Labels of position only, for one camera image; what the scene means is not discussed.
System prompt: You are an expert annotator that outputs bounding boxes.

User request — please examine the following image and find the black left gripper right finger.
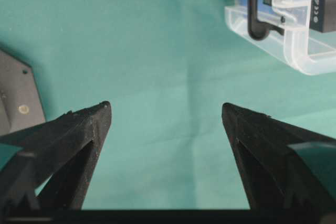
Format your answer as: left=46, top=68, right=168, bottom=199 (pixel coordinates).
left=222, top=103, right=335, bottom=211

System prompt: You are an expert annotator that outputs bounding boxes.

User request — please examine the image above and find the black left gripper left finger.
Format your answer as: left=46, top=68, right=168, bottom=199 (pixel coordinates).
left=1, top=101, right=112, bottom=210

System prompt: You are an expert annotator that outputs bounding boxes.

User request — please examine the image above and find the clear plastic storage case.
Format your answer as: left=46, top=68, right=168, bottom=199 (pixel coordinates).
left=225, top=0, right=335, bottom=75

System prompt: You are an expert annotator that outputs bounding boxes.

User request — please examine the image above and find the black RealSense box right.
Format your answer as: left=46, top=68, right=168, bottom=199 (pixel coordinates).
left=310, top=0, right=335, bottom=33

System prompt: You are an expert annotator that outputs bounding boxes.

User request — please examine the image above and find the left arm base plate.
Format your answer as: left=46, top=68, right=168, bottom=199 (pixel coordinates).
left=1, top=51, right=46, bottom=135

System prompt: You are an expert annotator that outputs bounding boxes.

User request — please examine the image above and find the black case latch handle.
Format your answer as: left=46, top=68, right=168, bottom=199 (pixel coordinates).
left=247, top=0, right=285, bottom=41

